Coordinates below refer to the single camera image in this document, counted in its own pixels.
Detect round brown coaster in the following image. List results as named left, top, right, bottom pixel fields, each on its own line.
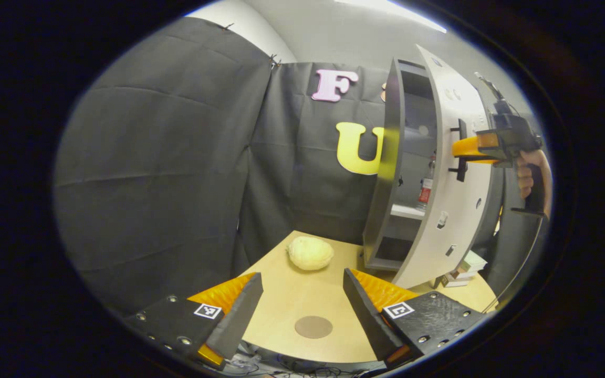
left=295, top=316, right=333, bottom=339

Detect clear plastic bottle red cap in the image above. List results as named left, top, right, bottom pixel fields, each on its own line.
left=417, top=152, right=437, bottom=211

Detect white cabinet door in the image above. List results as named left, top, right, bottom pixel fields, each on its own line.
left=392, top=45, right=495, bottom=289

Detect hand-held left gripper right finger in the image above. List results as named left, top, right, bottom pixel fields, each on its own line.
left=342, top=268, right=487, bottom=368

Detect dark grey cabinet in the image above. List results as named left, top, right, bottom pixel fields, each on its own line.
left=363, top=57, right=442, bottom=272

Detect black cabinet door handle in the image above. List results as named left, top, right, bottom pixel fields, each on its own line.
left=448, top=118, right=468, bottom=183

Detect pale yellow round loaf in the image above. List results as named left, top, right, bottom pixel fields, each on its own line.
left=287, top=236, right=335, bottom=271

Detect brown book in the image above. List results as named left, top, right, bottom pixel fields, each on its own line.
left=441, top=269, right=476, bottom=288

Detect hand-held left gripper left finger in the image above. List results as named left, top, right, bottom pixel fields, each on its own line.
left=124, top=271, right=264, bottom=368

